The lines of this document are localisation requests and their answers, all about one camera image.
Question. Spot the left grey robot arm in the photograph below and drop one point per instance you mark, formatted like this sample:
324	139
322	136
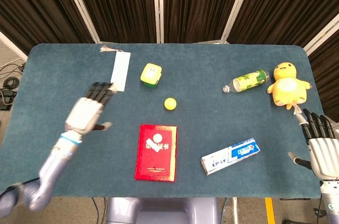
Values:
50	171

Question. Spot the left silver and black robot hand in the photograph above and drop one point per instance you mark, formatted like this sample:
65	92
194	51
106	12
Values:
84	114

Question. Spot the yellow floor tape strip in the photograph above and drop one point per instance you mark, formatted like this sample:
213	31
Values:
270	210

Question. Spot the dark brown curtain panel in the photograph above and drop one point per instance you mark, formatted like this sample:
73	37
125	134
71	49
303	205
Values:
286	4
37	4
327	75
201	4
116	4

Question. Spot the black power adapter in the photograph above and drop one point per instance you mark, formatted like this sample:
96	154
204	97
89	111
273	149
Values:
6	99

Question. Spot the grey robot torso base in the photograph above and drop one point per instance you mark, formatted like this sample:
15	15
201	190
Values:
161	212

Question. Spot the yellow ball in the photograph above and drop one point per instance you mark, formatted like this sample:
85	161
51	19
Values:
170	103

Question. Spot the pale blue paper bookmark with tassel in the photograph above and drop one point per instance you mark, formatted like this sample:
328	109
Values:
120	71

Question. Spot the white and blue toothpaste box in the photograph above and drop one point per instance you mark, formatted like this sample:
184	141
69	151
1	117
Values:
230	156

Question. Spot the white partition frame post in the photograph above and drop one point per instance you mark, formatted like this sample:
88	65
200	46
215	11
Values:
158	4
237	7
12	45
320	33
79	4

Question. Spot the clear bottle with green label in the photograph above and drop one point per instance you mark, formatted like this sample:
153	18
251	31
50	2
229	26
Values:
249	79

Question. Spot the yellow plush chick toy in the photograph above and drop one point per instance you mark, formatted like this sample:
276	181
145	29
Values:
287	86

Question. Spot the green container with yellow lid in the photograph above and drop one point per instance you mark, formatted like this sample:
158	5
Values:
150	74

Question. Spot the teal felt-covered table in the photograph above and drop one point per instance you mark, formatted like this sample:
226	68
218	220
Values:
212	118

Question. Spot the right silver and black robot hand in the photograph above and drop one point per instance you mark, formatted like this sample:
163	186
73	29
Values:
324	152

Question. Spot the red honour certificate book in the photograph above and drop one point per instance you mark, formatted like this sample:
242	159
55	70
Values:
156	165

